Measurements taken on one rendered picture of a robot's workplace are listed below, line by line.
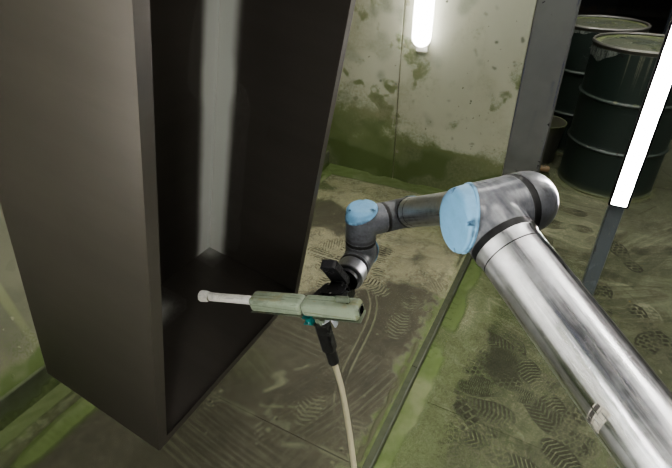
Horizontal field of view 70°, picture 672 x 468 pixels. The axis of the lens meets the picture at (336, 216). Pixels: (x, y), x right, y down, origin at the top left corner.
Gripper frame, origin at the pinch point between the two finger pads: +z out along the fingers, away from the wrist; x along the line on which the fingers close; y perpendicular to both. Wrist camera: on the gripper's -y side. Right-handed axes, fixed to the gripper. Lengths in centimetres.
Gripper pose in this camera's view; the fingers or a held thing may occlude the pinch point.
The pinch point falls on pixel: (317, 317)
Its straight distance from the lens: 122.0
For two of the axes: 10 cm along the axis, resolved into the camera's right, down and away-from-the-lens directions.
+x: -9.1, -0.1, 4.2
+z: -3.7, 4.8, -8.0
